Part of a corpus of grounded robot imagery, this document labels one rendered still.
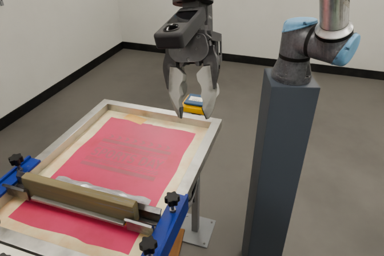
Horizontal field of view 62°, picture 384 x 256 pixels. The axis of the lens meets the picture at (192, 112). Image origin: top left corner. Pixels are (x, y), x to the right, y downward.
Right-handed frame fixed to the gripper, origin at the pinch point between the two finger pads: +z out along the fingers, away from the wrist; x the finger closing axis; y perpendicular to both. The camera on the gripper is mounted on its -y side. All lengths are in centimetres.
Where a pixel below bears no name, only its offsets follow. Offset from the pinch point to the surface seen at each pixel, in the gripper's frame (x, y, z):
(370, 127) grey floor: -62, 297, 54
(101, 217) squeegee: 38, 20, 34
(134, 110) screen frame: 59, 74, 10
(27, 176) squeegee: 62, 17, 23
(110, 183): 46, 36, 31
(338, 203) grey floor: -32, 189, 90
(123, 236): 31, 21, 39
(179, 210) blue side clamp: 16.9, 28.7, 33.0
